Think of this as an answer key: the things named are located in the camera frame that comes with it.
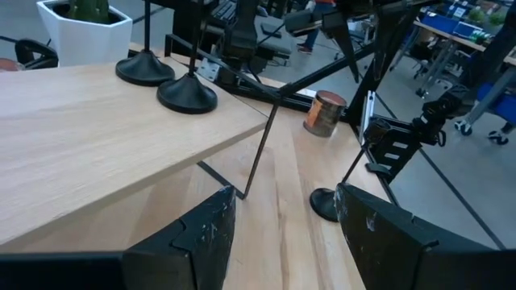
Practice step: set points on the silver aluminium extrusion post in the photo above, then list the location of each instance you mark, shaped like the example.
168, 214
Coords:
367, 117

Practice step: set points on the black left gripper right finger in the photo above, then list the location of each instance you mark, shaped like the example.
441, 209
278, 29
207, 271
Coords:
383, 249

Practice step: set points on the black metal candlestick holder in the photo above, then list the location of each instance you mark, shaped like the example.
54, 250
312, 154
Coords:
145, 70
187, 94
324, 205

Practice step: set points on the grey office chair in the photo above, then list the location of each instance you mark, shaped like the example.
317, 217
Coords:
274, 40

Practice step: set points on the person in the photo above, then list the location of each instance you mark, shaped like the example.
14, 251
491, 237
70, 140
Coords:
312, 40

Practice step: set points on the white planter pot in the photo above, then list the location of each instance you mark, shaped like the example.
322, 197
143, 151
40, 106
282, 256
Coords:
88, 42

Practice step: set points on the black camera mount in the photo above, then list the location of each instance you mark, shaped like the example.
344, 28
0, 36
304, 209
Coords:
397, 151

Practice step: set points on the wooden desk grey legs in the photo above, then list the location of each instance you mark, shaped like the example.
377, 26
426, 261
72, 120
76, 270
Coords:
439, 68

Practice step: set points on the blue wheeled chair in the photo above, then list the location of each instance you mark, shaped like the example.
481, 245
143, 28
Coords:
500, 104

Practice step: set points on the black rig frame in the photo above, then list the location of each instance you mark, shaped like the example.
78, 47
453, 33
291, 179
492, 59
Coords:
322, 72

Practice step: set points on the blue storage bin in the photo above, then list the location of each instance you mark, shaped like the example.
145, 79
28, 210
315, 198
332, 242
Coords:
440, 22

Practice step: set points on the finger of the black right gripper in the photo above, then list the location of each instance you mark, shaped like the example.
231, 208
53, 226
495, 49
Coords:
383, 40
344, 40

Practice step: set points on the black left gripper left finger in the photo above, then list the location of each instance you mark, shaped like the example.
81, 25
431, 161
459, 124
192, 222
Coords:
193, 249

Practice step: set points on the green cactus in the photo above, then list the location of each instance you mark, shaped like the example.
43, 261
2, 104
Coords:
88, 10

